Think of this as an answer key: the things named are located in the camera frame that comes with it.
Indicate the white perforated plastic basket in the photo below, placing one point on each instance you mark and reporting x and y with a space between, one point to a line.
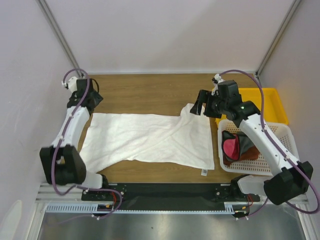
258 166

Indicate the aluminium frame post left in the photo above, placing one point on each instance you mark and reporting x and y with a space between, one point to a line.
53 24

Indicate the pink cloth in basket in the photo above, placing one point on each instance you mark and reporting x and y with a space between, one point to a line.
231 149

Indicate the white towel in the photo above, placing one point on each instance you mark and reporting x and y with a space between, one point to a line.
184 140

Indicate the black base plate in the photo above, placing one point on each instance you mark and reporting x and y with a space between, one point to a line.
177 196

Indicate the brown cloth in basket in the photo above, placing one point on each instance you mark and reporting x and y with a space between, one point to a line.
251 154

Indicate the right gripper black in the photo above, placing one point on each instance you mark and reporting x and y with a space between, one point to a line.
207 104

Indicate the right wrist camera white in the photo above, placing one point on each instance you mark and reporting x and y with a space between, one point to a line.
217 79

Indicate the aluminium frame post right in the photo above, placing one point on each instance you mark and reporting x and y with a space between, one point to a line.
279 35

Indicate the grey cloth in basket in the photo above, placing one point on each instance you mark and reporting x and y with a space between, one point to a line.
243 140

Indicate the white towel label tag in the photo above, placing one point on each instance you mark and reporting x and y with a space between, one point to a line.
204 172

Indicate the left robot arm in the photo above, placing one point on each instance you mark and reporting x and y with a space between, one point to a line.
61 161

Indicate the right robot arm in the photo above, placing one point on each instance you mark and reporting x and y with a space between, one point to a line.
290 177

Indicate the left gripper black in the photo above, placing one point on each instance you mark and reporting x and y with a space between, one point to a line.
96 97

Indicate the yellow plastic tray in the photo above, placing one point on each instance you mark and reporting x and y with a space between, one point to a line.
273 109

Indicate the aluminium frame post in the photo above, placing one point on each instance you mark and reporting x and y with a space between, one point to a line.
279 35
53 24

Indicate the aluminium front rail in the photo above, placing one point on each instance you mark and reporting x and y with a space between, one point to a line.
47 193

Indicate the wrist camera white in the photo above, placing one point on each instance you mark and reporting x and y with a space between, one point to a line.
70 84
217 79

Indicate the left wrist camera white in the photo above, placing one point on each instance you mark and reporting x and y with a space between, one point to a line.
70 84

